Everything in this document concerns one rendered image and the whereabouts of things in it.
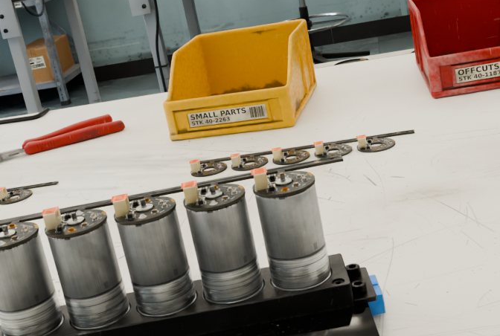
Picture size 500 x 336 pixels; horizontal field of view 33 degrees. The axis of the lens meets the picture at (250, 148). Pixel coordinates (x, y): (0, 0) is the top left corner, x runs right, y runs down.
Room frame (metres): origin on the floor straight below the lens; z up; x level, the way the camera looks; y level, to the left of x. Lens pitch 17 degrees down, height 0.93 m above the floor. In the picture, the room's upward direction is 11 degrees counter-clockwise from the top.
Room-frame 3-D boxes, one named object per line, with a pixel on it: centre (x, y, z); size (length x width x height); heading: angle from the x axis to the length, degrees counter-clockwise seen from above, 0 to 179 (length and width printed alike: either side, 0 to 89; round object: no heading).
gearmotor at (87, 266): (0.32, 0.07, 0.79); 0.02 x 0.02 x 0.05
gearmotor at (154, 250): (0.32, 0.05, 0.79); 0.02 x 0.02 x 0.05
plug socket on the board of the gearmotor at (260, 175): (0.32, 0.00, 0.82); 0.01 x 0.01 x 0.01; 89
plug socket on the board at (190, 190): (0.32, 0.03, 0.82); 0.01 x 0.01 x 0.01; 89
